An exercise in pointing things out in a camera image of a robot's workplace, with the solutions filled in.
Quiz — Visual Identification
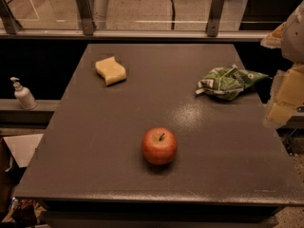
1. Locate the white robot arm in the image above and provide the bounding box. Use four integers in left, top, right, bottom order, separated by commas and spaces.
260, 1, 304, 129

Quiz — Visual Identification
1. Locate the horizontal metal railing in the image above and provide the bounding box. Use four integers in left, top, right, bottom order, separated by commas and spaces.
0, 28, 270, 42

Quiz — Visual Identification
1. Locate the cardboard box with white flap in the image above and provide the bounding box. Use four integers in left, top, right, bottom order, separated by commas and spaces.
4, 134, 43, 184

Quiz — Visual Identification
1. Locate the metal railing post right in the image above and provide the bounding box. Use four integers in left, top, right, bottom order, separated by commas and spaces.
206, 0, 225, 37

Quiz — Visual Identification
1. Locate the yellow sponge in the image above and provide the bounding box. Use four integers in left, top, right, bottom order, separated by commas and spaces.
95, 57, 126, 86

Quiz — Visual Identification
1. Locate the metal railing post left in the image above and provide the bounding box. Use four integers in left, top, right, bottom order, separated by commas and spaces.
0, 0, 22, 34

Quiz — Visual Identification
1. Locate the green jalapeno chip bag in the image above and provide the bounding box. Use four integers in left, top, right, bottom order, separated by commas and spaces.
196, 65, 268, 101

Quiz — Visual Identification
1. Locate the red apple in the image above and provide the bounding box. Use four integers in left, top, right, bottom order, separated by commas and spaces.
142, 127, 178, 165

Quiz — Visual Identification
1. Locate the metal railing post middle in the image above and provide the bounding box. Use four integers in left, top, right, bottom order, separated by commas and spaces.
76, 0, 95, 35

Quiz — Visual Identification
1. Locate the metal railing post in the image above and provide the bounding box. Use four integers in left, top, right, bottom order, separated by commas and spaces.
206, 0, 225, 37
0, 0, 22, 34
76, 0, 95, 35

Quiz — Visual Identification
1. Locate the white pump bottle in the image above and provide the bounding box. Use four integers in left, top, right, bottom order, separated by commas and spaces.
10, 77, 37, 110

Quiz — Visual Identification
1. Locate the white cylindrical column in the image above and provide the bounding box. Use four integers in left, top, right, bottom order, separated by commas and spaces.
66, 0, 110, 29

